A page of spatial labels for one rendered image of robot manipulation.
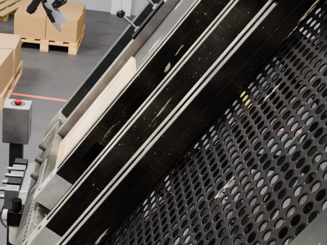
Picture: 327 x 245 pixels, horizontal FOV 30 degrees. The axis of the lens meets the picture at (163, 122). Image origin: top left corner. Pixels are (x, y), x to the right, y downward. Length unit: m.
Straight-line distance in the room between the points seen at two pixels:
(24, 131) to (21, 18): 4.32
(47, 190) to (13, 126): 0.85
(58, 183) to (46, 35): 5.15
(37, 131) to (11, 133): 2.06
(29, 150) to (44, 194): 2.54
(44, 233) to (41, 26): 5.47
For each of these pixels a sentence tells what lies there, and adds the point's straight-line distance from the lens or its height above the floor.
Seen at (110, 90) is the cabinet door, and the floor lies 1.18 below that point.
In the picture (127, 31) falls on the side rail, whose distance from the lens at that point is 2.78.
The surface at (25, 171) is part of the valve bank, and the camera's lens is 2.70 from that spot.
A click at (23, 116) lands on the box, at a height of 0.89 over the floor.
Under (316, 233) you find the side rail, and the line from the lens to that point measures 0.77.
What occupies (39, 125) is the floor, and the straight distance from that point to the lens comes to 5.10.
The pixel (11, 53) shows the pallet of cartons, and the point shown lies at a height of 0.37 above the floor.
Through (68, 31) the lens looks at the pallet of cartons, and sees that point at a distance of 7.09.
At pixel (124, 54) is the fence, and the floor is 1.28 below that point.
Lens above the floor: 1.97
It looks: 21 degrees down
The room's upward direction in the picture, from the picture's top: 7 degrees clockwise
